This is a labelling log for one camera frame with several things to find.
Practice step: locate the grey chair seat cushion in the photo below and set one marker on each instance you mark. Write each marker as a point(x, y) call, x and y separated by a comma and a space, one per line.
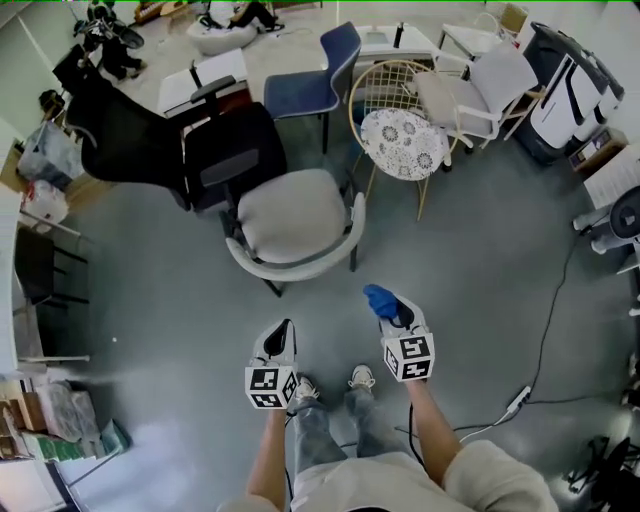
point(292, 215)

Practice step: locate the white and black appliance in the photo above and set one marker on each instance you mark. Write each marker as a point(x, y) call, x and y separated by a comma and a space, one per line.
point(560, 110)

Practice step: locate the red and white plastic bag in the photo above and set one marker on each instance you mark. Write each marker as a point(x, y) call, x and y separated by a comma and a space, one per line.
point(47, 200)

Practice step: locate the brown cardboard box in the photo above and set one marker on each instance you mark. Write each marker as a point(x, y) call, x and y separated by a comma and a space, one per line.
point(22, 412)

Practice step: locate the small cardboard box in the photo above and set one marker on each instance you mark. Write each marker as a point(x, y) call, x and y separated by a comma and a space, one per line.
point(515, 17)

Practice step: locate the dark side chair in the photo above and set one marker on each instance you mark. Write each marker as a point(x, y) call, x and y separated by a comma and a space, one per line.
point(35, 265)

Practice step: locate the person's light shirt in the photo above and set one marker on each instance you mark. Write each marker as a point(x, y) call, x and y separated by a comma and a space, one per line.
point(390, 485)

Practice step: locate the teal box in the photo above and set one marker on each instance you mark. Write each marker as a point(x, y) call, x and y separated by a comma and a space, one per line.
point(114, 437)

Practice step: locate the white chair with wooden frame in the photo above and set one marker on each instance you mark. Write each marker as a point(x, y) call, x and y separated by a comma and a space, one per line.
point(500, 75)

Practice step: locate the white square table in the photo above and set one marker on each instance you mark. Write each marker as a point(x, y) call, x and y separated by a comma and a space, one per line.
point(420, 37)
point(465, 35)

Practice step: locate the white beanbag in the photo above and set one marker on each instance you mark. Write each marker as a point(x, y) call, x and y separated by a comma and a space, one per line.
point(220, 37)

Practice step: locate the person's right white sneaker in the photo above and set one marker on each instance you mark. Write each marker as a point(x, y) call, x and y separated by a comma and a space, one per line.
point(361, 376)

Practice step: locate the person's grey jeans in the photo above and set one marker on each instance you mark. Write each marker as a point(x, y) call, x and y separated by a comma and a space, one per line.
point(315, 430)

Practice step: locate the blue cloth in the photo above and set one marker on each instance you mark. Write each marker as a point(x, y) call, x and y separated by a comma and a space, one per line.
point(381, 300)

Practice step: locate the black tripod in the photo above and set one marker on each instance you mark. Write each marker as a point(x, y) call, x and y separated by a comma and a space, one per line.
point(607, 470)

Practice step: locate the person's right forearm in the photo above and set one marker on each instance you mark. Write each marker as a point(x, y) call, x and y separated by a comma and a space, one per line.
point(430, 430)

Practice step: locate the clear plastic bag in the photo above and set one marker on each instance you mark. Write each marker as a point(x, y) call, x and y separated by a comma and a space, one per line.
point(45, 155)

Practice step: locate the labelled cardboard box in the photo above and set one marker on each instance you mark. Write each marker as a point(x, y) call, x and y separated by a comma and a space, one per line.
point(597, 150)

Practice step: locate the white low table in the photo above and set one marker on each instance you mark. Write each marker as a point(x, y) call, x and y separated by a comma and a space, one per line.
point(220, 65)

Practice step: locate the white power strip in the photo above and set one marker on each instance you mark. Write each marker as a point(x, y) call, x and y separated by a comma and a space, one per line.
point(518, 398)

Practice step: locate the grey wrapped bundle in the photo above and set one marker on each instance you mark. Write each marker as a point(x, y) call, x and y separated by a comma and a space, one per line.
point(67, 412)

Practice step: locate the white printed sheet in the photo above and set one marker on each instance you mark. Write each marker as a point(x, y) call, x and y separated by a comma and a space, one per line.
point(615, 177)

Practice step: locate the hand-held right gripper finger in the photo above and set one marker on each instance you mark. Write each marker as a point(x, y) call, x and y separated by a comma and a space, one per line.
point(420, 317)
point(402, 317)

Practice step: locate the person's left forearm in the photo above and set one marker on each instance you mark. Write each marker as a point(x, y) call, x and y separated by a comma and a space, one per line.
point(270, 450)

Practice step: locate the person's white sneaker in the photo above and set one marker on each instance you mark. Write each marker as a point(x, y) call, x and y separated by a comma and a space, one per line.
point(361, 376)
point(306, 389)

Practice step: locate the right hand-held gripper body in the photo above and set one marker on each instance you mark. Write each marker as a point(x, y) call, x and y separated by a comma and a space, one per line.
point(412, 357)

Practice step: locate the green patterned box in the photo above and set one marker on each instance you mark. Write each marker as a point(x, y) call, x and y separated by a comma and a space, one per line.
point(60, 447)

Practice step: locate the black mesh office chair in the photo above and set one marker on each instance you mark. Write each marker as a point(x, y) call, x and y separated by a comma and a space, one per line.
point(130, 145)

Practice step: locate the person's left white sneaker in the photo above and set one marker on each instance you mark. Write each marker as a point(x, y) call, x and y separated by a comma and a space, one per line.
point(306, 389)

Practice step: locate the blue plastic chair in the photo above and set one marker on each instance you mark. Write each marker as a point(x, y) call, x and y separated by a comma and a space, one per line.
point(300, 92)

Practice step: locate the black bottle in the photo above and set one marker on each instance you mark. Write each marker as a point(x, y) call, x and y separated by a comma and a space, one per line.
point(399, 34)

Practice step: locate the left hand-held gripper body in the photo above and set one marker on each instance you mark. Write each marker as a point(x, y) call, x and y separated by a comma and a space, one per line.
point(270, 382)

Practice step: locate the patterned round seat cushion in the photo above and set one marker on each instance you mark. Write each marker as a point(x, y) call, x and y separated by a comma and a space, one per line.
point(405, 145)

